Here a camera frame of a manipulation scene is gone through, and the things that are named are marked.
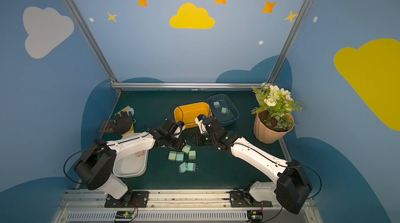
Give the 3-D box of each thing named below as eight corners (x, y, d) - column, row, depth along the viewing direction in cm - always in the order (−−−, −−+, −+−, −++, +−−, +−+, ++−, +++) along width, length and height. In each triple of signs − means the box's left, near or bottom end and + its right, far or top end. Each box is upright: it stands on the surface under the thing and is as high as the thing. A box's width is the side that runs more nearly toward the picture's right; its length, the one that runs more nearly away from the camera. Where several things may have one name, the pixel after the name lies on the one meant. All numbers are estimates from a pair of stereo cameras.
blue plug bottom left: (180, 174, 83) (180, 173, 80) (177, 168, 85) (176, 166, 82) (189, 169, 85) (189, 167, 82) (186, 163, 87) (186, 161, 84)
